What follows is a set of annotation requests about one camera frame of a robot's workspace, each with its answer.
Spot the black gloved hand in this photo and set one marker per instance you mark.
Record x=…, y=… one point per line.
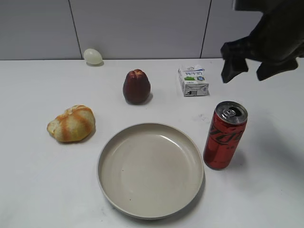
x=276, y=41

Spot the red cola can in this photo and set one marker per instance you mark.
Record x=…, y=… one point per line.
x=226, y=129

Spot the beige round plate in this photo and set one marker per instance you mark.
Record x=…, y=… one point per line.
x=150, y=171

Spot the small white milk carton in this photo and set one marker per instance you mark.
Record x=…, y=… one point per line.
x=193, y=81

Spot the dark red wax apple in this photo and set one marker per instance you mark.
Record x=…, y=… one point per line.
x=136, y=87

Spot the white egg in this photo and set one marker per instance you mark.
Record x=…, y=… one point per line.
x=92, y=56

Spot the orange striped bread roll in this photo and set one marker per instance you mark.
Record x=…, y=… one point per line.
x=75, y=124

